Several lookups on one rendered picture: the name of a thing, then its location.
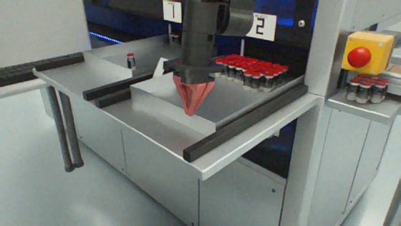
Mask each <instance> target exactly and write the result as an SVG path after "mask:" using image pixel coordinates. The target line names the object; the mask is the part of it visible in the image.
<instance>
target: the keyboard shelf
mask: <svg viewBox="0 0 401 226"><path fill-rule="evenodd" d="M48 86H51V85H49V84H47V83H46V82H44V81H43V80H41V79H30V80H27V81H24V82H19V83H16V84H10V85H7V86H4V87H0V99H3V98H6V97H10V96H14V95H17V94H21V93H25V92H29V91H33V90H36V89H41V88H44V87H48Z"/></svg>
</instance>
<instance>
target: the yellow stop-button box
mask: <svg viewBox="0 0 401 226"><path fill-rule="evenodd" d="M396 39H397V35H396V34H389V33H384V32H379V31H378V32H374V31H364V30H360V31H358V32H356V33H354V34H351V35H349V36H348V40H347V45H346V49H345V50H344V55H343V59H342V65H341V68H342V69H346V70H350V71H353V72H360V73H367V74H373V75H377V74H379V73H380V72H381V71H382V70H384V69H386V68H387V66H388V64H389V63H390V59H391V56H392V52H393V49H394V46H395V42H396ZM357 47H364V48H367V49H368V50H369V51H370V53H371V60H370V62H369V64H367V65H366V66H364V67H362V68H354V67H351V66H350V65H349V64H348V62H347V55H348V54H349V53H350V52H351V50H353V49H355V48H357Z"/></svg>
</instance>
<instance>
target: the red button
mask: <svg viewBox="0 0 401 226"><path fill-rule="evenodd" d="M370 60H371V53H370V51H369V50H368V49H367V48H364V47H357V48H355V49H353V50H351V52H350V53H349V54H348V55H347V62H348V64H349V65H350V66H351V67H354V68H362V67H364V66H366V65H367V64H369V62H370Z"/></svg>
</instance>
